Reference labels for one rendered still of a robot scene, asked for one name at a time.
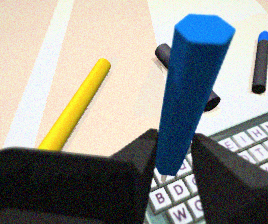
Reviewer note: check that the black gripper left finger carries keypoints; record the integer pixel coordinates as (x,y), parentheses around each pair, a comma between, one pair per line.
(114,189)

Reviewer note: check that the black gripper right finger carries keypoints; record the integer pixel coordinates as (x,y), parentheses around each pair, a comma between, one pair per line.
(231,189)

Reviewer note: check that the keyboard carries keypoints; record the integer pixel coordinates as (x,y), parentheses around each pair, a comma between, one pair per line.
(176,200)

